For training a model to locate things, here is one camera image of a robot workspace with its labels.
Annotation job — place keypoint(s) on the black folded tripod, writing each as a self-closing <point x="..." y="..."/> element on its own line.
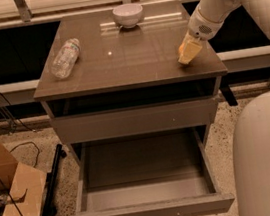
<point x="49" y="208"/>

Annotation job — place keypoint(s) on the open cardboard box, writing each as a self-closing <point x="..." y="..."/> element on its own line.
<point x="22" y="185"/>

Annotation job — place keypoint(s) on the open grey lower drawer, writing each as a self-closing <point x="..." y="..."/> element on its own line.
<point x="160" y="174"/>

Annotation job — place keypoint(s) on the white ceramic bowl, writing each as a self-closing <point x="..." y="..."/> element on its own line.
<point x="128" y="15"/>

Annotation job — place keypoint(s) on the closed grey upper drawer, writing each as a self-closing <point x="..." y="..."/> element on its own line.
<point x="76" y="129"/>

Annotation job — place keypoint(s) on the orange fruit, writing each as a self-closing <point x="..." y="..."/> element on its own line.
<point x="181" y="50"/>

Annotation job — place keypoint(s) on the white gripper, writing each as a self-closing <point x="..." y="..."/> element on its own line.
<point x="203" y="26"/>

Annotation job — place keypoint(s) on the grey drawer cabinet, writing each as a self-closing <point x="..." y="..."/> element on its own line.
<point x="123" y="69"/>

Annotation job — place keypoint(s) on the clear plastic water bottle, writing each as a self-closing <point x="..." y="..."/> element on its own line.
<point x="65" y="59"/>

